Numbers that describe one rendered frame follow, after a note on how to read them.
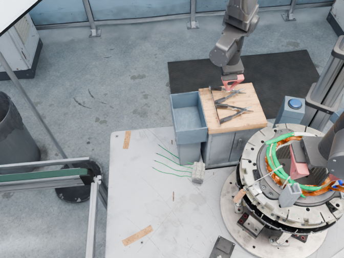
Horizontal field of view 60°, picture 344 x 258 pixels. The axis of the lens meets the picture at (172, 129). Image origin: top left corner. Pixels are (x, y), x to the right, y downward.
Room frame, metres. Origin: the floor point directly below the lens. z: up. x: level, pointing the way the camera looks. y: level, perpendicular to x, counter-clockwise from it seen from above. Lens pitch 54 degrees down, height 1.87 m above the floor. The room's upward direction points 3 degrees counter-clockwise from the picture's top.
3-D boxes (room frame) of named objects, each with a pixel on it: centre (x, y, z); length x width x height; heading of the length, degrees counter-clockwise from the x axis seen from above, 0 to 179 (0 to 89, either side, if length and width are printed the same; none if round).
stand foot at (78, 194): (0.96, 0.67, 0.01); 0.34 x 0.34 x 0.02
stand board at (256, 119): (0.67, -0.21, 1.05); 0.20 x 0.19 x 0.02; 94
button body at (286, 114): (0.68, -0.45, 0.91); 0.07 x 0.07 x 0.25; 72
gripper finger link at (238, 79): (0.67, -0.19, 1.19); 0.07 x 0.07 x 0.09; 5
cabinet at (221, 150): (0.67, -0.21, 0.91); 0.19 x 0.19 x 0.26; 4
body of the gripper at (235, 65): (0.70, -0.19, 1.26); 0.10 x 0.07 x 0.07; 5
